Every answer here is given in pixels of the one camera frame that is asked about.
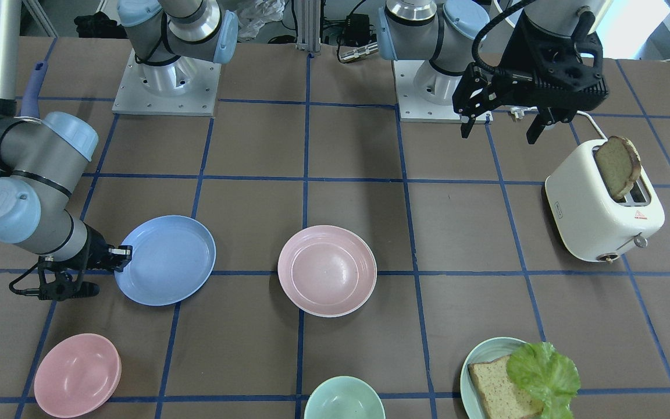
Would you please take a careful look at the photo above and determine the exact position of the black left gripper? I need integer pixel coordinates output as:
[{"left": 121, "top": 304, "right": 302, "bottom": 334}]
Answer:
[{"left": 452, "top": 10, "right": 610, "bottom": 145}]

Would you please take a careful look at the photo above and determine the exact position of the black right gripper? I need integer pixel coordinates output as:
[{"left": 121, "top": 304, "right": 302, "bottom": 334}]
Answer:
[{"left": 9, "top": 226, "right": 133, "bottom": 301}]

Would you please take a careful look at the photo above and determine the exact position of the blue plate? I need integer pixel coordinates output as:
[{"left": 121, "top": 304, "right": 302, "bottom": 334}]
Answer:
[{"left": 114, "top": 215, "right": 216, "bottom": 307}]

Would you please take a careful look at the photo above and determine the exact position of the pink plate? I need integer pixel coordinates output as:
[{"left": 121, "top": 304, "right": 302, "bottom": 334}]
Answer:
[{"left": 277, "top": 225, "right": 378, "bottom": 318}]

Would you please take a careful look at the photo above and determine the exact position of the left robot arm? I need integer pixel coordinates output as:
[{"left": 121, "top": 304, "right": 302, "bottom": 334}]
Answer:
[{"left": 377, "top": 1, "right": 611, "bottom": 145}]

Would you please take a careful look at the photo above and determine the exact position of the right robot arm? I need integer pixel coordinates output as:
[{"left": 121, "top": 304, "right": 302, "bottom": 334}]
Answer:
[{"left": 0, "top": 1, "right": 239, "bottom": 301}]

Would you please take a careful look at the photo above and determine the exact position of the pink bowl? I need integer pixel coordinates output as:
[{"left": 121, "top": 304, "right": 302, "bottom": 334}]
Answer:
[{"left": 34, "top": 333, "right": 122, "bottom": 418}]

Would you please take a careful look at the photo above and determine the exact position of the bread slice in toaster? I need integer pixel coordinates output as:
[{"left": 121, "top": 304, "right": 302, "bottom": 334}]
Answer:
[{"left": 594, "top": 136, "right": 643, "bottom": 201}]

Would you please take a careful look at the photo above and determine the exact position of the white toaster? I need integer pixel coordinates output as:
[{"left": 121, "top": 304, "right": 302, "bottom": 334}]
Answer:
[{"left": 543, "top": 139, "right": 665, "bottom": 262}]

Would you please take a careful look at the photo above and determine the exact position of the metal connector plug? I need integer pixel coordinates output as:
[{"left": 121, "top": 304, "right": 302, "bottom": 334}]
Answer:
[{"left": 337, "top": 42, "right": 379, "bottom": 64}]

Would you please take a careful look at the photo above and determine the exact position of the dark blue pot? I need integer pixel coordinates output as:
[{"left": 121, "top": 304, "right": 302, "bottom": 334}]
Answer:
[{"left": 18, "top": 61, "right": 48, "bottom": 119}]

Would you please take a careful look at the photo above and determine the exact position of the black power adapter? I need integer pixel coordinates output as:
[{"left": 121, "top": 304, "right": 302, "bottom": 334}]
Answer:
[{"left": 342, "top": 13, "right": 370, "bottom": 46}]

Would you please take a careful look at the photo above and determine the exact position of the mint green plate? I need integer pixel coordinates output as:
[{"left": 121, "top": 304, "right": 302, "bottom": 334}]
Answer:
[{"left": 458, "top": 337, "right": 526, "bottom": 418}]

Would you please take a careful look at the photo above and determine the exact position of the green lettuce leaf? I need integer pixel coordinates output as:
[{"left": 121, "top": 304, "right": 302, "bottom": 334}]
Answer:
[{"left": 506, "top": 342, "right": 582, "bottom": 418}]

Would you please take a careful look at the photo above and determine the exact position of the bread slice on plate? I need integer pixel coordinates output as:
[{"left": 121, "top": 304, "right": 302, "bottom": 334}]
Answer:
[{"left": 474, "top": 355, "right": 543, "bottom": 418}]

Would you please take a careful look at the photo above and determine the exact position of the mint green bowl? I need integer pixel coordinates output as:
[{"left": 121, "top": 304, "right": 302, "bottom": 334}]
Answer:
[{"left": 303, "top": 376, "right": 386, "bottom": 418}]

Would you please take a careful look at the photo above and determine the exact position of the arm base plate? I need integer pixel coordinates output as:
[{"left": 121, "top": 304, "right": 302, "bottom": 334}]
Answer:
[
  {"left": 393, "top": 59, "right": 468, "bottom": 123},
  {"left": 112, "top": 52, "right": 222, "bottom": 117}
]

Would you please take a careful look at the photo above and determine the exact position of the aluminium frame post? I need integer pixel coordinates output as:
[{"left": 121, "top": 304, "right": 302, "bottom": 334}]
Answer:
[{"left": 291, "top": 1, "right": 323, "bottom": 56}]

